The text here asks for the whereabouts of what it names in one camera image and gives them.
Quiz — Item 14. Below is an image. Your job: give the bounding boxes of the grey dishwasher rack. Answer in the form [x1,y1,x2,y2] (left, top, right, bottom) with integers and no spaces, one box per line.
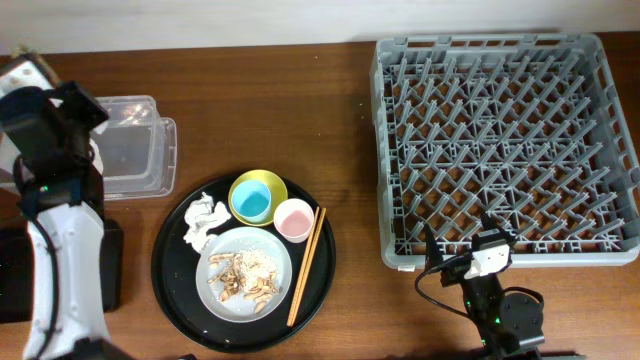
[370,33,639,272]

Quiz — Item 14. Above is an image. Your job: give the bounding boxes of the food scraps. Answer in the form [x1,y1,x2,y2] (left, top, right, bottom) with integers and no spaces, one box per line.
[208,250,280,314]

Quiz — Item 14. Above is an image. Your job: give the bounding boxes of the clear plastic bin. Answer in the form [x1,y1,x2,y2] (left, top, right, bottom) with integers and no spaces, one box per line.
[91,95,177,201]

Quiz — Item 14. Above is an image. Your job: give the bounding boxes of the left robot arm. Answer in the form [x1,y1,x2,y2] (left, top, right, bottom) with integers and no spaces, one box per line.
[1,50,128,359]

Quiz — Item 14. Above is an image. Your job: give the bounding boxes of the yellow bowl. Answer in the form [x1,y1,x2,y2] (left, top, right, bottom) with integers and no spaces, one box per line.
[228,169,288,227]

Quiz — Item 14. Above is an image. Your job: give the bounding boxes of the pink cup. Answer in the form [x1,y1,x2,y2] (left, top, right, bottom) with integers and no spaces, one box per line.
[274,198,314,243]

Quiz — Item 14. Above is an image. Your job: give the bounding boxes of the round black tray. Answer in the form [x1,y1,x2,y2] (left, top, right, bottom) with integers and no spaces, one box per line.
[151,172,337,353]

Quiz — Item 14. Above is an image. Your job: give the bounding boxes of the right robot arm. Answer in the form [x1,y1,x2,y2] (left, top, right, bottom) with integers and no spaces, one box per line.
[414,213,545,359]

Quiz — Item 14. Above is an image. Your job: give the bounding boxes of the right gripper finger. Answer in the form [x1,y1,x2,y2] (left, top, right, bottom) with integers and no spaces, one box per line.
[481,212,517,245]
[424,225,444,273]

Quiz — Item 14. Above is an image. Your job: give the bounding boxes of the black rectangular bin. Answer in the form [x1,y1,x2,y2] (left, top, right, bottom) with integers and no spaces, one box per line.
[0,220,124,324]

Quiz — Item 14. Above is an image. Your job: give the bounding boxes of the blue cup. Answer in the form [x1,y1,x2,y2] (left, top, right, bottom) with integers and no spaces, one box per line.
[231,180,272,224]

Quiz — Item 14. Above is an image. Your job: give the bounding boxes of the white tissue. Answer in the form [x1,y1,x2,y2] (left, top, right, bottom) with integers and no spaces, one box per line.
[183,192,232,253]

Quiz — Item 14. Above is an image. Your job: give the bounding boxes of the grey plate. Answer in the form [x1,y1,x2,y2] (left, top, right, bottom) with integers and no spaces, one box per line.
[195,227,292,323]

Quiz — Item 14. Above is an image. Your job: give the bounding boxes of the wooden chopstick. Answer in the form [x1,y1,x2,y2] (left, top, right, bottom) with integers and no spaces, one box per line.
[286,207,321,327]
[290,207,326,328]

